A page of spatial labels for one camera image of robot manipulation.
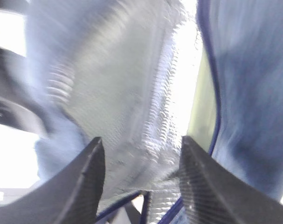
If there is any navy blue lunch bag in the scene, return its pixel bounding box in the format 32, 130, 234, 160
26, 0, 283, 224

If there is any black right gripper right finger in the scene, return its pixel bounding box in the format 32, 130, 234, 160
179, 136, 283, 224

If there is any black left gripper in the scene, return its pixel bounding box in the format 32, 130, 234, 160
0, 0, 51, 138

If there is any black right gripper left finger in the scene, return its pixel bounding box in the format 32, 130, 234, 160
0, 137, 105, 224

